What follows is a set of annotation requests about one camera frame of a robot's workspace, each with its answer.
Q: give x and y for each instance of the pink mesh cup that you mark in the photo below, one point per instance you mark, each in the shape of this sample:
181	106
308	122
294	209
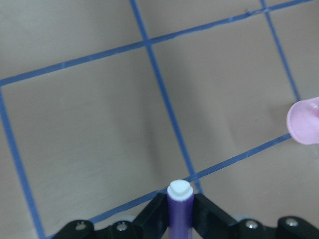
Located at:
303	121

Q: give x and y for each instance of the purple marker pen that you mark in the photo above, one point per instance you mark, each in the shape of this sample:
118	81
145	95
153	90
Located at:
180	199

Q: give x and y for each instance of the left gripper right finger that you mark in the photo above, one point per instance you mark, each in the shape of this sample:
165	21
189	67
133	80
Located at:
211	222

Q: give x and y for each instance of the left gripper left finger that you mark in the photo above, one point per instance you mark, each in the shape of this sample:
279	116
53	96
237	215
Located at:
150	223

